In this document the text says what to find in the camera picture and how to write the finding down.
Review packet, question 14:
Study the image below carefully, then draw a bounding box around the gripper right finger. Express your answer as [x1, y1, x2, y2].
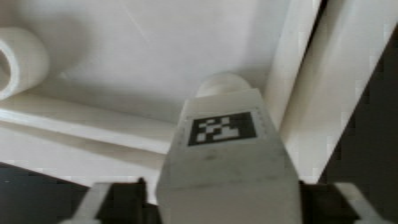
[301, 182, 389, 224]

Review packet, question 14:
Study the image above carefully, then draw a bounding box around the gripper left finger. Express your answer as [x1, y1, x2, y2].
[59, 178, 160, 224]

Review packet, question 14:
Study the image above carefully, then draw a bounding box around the white table leg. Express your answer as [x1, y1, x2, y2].
[157, 73, 302, 224]

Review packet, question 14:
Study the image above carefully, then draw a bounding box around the white square table top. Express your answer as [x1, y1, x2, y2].
[0, 0, 325, 205]

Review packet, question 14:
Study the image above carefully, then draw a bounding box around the white L-shaped obstacle fence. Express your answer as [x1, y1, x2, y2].
[281, 0, 398, 183]

